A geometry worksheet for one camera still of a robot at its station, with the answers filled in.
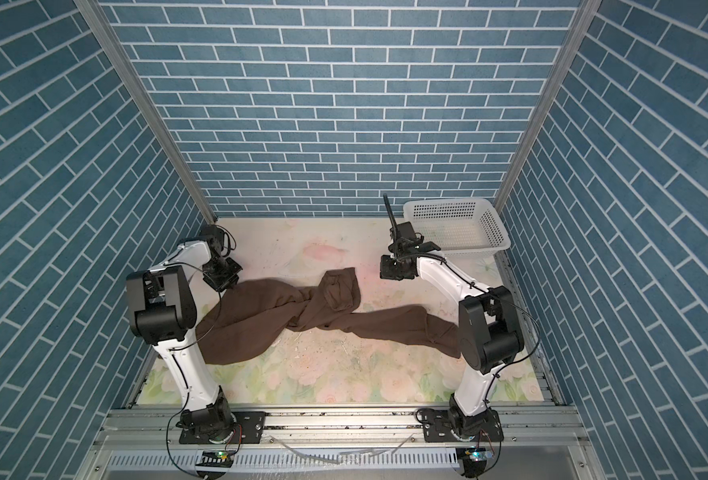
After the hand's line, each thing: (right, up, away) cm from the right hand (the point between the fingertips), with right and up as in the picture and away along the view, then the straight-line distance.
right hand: (384, 266), depth 93 cm
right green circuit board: (+22, -44, -21) cm, 54 cm away
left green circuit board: (-42, -46, -20) cm, 65 cm away
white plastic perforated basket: (+36, +14, +27) cm, 47 cm away
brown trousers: (-45, -14, 0) cm, 48 cm away
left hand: (-49, -4, +6) cm, 50 cm away
